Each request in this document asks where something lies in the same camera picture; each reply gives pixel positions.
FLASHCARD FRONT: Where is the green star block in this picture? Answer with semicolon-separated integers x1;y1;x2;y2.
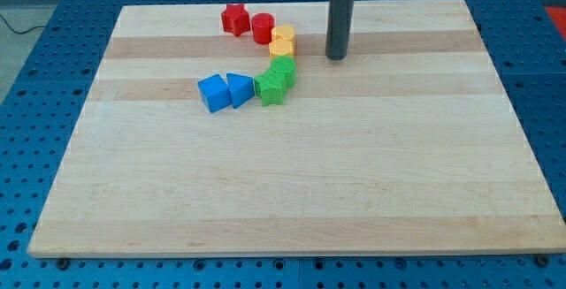
254;70;287;106

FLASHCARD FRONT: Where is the red star block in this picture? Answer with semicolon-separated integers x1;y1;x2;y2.
221;4;251;37

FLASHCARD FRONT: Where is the blue triangle block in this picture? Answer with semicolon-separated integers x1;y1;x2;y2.
226;73;255;109

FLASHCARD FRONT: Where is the green cylinder block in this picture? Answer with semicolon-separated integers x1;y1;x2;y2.
270;56;296;88

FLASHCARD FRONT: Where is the blue cube block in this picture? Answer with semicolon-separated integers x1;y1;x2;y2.
197;74;232;113

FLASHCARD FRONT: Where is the lower yellow block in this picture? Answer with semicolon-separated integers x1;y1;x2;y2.
269;39;294;59

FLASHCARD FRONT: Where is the yellow block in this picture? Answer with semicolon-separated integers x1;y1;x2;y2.
269;39;294;59
272;25;295;50

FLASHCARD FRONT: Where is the upper yellow block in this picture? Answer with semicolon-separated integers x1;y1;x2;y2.
272;25;295;50

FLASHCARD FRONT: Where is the red cylinder block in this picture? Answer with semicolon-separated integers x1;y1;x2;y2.
251;12;275;44

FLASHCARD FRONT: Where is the wooden board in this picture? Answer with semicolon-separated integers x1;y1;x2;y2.
27;0;565;258

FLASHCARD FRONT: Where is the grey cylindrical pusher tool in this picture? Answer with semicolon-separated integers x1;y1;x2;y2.
325;0;355;61

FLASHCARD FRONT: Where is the black cable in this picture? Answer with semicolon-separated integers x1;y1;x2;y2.
0;13;47;35

